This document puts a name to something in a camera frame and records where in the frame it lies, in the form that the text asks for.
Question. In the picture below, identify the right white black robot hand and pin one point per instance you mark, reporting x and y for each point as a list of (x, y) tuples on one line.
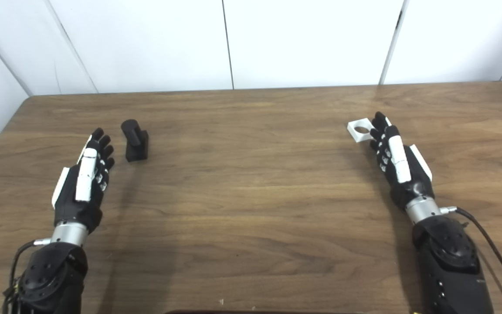
[(401, 165)]

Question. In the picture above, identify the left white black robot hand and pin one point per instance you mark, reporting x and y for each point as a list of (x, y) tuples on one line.
[(84, 174)]

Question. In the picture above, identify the white square piece with hole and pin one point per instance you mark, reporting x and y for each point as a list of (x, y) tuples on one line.
[(355, 135)]

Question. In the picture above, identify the black peg with square base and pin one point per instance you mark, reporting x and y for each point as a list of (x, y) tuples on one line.
[(137, 148)]

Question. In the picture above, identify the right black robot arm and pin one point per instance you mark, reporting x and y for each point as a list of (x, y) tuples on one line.
[(451, 261)]

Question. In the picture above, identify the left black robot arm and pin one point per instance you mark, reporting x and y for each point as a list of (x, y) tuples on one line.
[(46, 279)]

